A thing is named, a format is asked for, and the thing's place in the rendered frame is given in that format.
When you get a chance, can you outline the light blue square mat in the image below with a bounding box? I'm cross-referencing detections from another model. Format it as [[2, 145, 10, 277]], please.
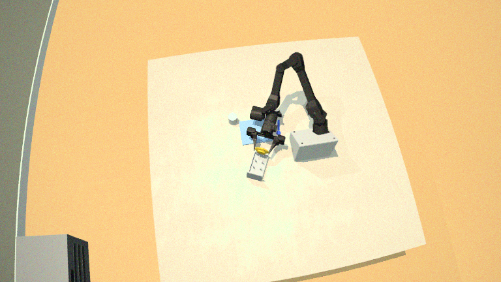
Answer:
[[239, 119, 273, 145]]

